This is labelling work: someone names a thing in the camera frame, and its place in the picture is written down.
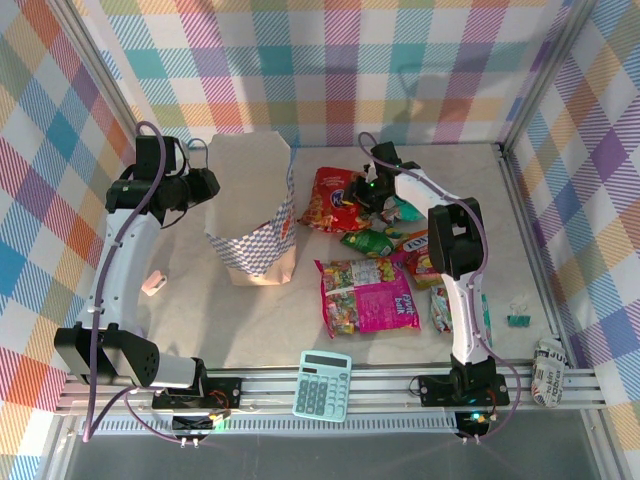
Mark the black controller board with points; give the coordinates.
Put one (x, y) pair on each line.
(472, 422)
(192, 424)

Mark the red candy snack bag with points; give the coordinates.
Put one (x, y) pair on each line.
(325, 200)

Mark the green snack bag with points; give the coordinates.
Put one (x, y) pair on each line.
(367, 242)

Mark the aluminium mounting rail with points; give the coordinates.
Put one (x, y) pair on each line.
(380, 390)

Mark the light blue calculator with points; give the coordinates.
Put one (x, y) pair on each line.
(322, 387)

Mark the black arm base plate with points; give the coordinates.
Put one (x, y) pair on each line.
(430, 387)
(225, 389)

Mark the orange fruit candy bag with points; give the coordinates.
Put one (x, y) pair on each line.
(415, 255)

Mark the pink eraser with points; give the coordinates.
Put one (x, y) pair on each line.
(153, 282)

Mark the strawberry print snack bag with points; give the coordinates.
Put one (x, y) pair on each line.
(440, 310)

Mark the green binder clip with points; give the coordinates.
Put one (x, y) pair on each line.
(520, 320)

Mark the aluminium side rail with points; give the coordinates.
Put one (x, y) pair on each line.
(520, 200)

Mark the checkered brown paper bag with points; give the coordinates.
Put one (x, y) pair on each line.
(260, 265)

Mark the small teal snack bag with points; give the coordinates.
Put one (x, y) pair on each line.
(407, 212)

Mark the aluminium frame post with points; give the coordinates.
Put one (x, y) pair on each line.
(544, 75)
(105, 75)

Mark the large pink candy bag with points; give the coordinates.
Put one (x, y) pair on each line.
(375, 300)

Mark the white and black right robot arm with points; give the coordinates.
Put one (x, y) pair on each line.
(467, 320)

